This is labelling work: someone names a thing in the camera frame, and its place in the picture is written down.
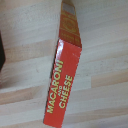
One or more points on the macaroni and cheese box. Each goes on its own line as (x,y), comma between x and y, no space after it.
(65,78)

